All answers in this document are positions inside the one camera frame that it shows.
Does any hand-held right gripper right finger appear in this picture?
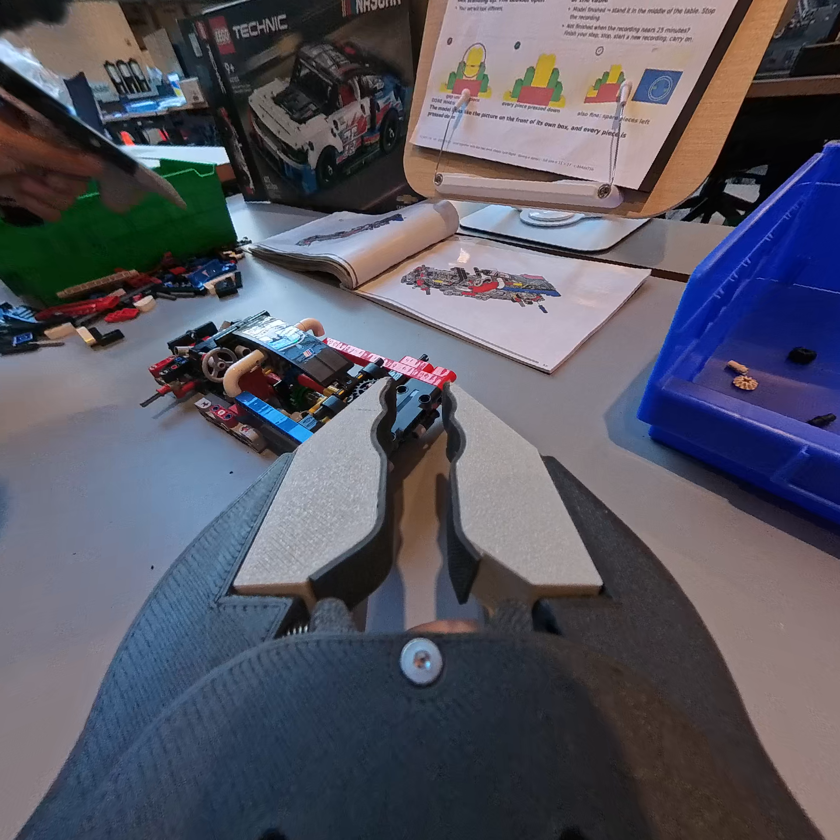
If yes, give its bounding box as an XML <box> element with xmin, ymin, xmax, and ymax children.
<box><xmin>441</xmin><ymin>382</ymin><xmax>603</xmax><ymax>605</ymax></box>

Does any person's left hand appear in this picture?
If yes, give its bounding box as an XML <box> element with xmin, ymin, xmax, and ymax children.
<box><xmin>0</xmin><ymin>123</ymin><xmax>104</xmax><ymax>222</ymax></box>

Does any wooden side table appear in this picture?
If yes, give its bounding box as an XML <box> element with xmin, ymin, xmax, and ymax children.
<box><xmin>121</xmin><ymin>143</ymin><xmax>234</xmax><ymax>185</ymax></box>

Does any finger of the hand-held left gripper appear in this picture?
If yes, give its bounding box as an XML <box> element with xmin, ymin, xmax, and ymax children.
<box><xmin>0</xmin><ymin>60</ymin><xmax>189</xmax><ymax>212</ymax></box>

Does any pile of loose toy bricks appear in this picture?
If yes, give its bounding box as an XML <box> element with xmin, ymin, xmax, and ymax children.
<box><xmin>0</xmin><ymin>246</ymin><xmax>247</xmax><ymax>355</ymax></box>

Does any green storage bin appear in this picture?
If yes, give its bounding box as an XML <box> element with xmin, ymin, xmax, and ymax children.
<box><xmin>0</xmin><ymin>161</ymin><xmax>238</xmax><ymax>306</ymax></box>

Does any black toy car set box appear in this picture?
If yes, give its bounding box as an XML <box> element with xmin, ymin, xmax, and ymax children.
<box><xmin>177</xmin><ymin>0</ymin><xmax>427</xmax><ymax>214</ymax></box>

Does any grey desk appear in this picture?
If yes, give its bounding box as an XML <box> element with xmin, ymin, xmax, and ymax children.
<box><xmin>0</xmin><ymin>197</ymin><xmax>840</xmax><ymax>840</ymax></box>

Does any toy brick car model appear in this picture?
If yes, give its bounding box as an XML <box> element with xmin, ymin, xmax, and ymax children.
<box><xmin>141</xmin><ymin>311</ymin><xmax>458</xmax><ymax>455</ymax></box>

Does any wooden document stand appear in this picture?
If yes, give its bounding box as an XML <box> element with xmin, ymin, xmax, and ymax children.
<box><xmin>402</xmin><ymin>0</ymin><xmax>788</xmax><ymax>253</ymax></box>

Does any blue storage bin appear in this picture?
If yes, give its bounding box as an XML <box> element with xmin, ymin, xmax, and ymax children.
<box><xmin>637</xmin><ymin>141</ymin><xmax>840</xmax><ymax>526</ymax></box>

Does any instruction booklet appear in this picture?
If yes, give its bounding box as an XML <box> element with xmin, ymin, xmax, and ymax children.
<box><xmin>249</xmin><ymin>200</ymin><xmax>652</xmax><ymax>375</ymax></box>

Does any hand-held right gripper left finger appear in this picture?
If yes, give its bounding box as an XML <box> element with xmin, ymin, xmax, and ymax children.
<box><xmin>233</xmin><ymin>377</ymin><xmax>399</xmax><ymax>608</ymax></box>

